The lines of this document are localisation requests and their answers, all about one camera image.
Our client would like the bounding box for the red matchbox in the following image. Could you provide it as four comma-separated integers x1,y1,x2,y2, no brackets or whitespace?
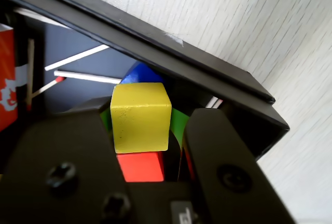
0,23,19,133

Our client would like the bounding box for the yellow wooden cube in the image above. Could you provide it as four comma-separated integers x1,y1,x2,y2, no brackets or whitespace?
109,82,173,155

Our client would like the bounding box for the red wooden cube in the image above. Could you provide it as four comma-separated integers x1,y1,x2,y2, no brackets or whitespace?
116,151,166,183

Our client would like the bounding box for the blue wooden cube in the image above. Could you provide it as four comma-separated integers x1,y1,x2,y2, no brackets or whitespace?
121,62,166,85

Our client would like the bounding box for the black open box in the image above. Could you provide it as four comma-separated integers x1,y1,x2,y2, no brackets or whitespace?
25,0,291,162

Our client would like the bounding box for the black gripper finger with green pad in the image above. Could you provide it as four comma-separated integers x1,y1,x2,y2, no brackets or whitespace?
169,107,297,224
0,104,139,224

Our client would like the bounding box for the red-tipped wooden match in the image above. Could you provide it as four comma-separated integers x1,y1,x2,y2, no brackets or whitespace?
44,44,110,72
30,76,66,98
206,96,224,108
13,7,71,30
53,70,123,85

